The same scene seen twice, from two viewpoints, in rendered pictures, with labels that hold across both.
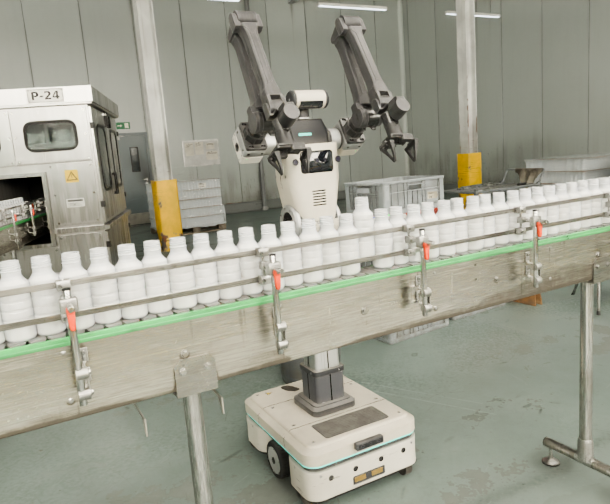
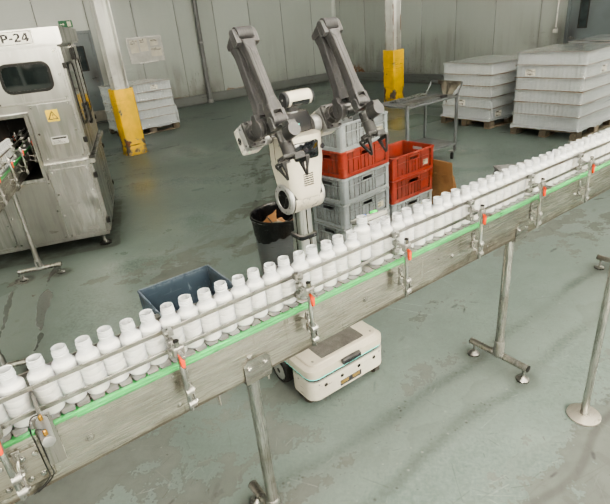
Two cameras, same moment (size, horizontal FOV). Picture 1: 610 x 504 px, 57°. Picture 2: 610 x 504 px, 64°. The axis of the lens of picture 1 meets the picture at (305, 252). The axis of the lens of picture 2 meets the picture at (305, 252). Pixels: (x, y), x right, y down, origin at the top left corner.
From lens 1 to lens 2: 57 cm
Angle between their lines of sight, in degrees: 16
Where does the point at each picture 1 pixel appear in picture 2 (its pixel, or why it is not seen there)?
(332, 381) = not seen: hidden behind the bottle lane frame
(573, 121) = (482, 16)
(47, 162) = (27, 103)
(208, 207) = (162, 108)
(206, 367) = (265, 362)
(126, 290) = (207, 323)
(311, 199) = (302, 181)
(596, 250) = (519, 218)
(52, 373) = (166, 391)
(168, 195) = (127, 103)
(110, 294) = (197, 328)
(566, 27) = not seen: outside the picture
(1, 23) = not seen: outside the picture
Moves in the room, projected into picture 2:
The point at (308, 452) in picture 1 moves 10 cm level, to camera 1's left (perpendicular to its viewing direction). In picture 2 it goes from (309, 370) to (290, 373)
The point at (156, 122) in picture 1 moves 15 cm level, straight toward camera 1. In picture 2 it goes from (106, 31) to (106, 31)
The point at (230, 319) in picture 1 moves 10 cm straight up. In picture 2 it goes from (278, 327) to (275, 301)
